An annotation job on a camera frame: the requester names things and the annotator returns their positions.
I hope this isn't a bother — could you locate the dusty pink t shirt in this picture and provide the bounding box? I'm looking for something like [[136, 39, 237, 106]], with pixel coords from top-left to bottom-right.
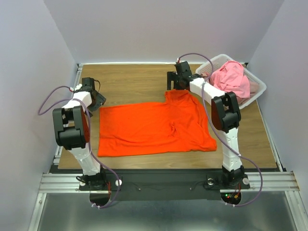
[[209, 71, 259, 107]]

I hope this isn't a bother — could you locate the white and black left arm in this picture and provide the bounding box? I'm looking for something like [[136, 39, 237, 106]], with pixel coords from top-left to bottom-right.
[[52, 77, 107, 191]]

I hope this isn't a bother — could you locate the aluminium frame rail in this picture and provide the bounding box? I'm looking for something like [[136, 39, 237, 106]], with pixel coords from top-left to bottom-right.
[[28, 64, 83, 231]]

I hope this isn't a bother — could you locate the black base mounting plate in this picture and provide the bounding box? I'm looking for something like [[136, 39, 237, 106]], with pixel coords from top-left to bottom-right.
[[76, 169, 250, 207]]

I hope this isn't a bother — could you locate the orange t shirt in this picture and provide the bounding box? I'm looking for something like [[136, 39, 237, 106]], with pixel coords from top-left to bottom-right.
[[98, 90, 217, 157]]

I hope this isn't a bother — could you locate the white perforated plastic basket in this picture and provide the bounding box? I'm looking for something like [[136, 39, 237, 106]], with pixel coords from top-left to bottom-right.
[[195, 54, 267, 109]]

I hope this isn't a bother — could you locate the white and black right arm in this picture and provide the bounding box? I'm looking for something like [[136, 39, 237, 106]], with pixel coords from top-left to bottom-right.
[[167, 61, 245, 188]]

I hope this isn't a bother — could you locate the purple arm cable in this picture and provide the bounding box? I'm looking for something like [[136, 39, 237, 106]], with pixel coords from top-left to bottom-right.
[[176, 52, 263, 207], [38, 85, 122, 209]]

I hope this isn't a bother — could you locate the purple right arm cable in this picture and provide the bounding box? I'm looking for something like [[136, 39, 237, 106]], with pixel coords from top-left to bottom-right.
[[176, 52, 263, 207]]

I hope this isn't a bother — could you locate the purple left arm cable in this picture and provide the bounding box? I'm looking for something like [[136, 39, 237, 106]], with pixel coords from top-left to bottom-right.
[[38, 85, 122, 209]]

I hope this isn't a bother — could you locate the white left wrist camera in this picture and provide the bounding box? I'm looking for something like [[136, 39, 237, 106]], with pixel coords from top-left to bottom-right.
[[69, 84, 82, 93]]

